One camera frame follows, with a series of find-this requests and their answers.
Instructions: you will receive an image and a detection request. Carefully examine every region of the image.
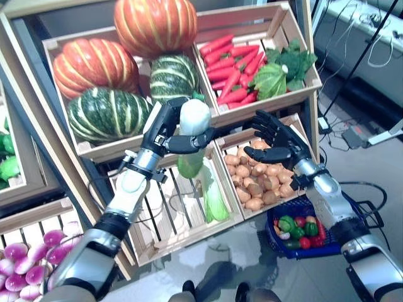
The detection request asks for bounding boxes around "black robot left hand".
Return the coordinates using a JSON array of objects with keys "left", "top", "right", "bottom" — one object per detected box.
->
[{"left": 141, "top": 96, "right": 219, "bottom": 157}]

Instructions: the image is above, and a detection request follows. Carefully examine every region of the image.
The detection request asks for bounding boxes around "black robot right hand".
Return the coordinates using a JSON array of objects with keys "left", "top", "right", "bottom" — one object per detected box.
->
[{"left": 244, "top": 109, "right": 311, "bottom": 166}]

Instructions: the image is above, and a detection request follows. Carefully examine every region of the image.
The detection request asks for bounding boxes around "pale green napa cabbage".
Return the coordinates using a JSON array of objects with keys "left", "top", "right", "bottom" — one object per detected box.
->
[
  {"left": 195, "top": 157, "right": 230, "bottom": 224},
  {"left": 176, "top": 98, "right": 212, "bottom": 179}
]

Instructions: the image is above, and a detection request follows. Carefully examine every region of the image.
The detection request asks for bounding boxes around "blue plastic shopping basket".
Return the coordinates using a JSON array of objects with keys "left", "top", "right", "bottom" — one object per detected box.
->
[{"left": 266, "top": 196, "right": 387, "bottom": 260}]

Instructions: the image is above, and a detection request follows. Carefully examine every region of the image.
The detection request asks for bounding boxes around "dark green striped pumpkin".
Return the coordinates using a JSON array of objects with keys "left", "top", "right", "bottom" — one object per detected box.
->
[
  {"left": 149, "top": 55, "right": 205, "bottom": 106},
  {"left": 67, "top": 87, "right": 154, "bottom": 145}
]

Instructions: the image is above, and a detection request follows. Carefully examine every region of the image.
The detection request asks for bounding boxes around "light green cabbage head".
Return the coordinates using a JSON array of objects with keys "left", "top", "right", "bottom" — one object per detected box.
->
[{"left": 251, "top": 62, "right": 289, "bottom": 101}]

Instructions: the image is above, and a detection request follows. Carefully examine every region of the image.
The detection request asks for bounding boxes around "grey box device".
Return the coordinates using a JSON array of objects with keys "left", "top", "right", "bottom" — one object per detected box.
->
[{"left": 341, "top": 125, "right": 371, "bottom": 150}]

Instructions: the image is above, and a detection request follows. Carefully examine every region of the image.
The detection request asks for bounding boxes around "dark green leafy vegetable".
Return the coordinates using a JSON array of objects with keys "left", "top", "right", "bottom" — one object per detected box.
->
[{"left": 266, "top": 39, "right": 318, "bottom": 92}]

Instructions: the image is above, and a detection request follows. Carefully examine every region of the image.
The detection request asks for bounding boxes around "light green round vegetable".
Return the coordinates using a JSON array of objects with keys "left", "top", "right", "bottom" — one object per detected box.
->
[{"left": 278, "top": 215, "right": 297, "bottom": 233}]

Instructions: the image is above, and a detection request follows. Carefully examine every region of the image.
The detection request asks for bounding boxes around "orange striped pumpkin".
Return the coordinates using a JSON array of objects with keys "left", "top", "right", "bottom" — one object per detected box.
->
[
  {"left": 113, "top": 0, "right": 198, "bottom": 59},
  {"left": 52, "top": 38, "right": 140, "bottom": 101}
]

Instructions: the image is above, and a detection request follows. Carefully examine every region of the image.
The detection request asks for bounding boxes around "white desk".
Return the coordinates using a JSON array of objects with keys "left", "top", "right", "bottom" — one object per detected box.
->
[{"left": 313, "top": 0, "right": 403, "bottom": 145}]

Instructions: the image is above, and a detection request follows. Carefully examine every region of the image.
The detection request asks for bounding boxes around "silver robot right leg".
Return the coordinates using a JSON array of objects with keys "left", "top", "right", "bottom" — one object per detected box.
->
[{"left": 235, "top": 281, "right": 281, "bottom": 302}]

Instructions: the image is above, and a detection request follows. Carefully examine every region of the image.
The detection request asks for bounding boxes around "large wooden display shelf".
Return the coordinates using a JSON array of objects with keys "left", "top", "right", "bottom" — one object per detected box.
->
[{"left": 0, "top": 0, "right": 322, "bottom": 281}]

